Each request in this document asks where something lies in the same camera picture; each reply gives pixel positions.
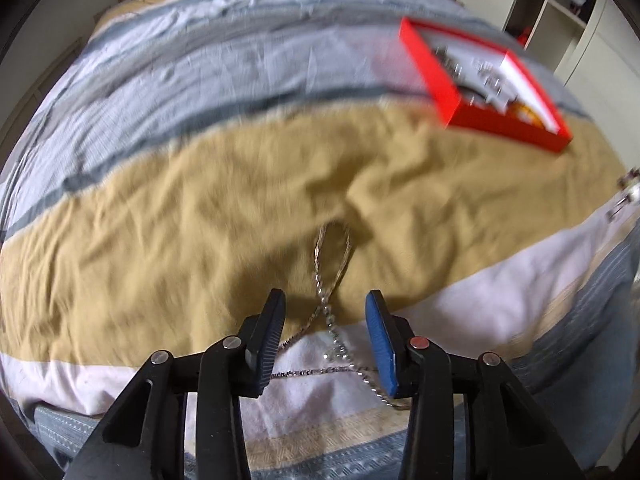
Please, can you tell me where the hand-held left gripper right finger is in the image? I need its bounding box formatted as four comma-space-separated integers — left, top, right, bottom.
365, 290, 586, 480

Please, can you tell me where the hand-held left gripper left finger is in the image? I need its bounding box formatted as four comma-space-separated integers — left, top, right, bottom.
62, 288, 287, 480

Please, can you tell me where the silver beaded necklace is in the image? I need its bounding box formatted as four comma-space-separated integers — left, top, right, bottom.
270, 220, 416, 411

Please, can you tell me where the red jewelry box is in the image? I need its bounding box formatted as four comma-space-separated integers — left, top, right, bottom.
398, 16, 573, 153

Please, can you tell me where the silver jewelry piece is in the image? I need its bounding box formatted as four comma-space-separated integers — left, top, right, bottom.
606, 166, 640, 222

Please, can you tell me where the striped bed blanket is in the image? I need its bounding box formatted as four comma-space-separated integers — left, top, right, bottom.
0, 0, 640, 480

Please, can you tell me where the white wardrobe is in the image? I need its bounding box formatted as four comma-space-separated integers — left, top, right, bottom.
502, 0, 640, 88

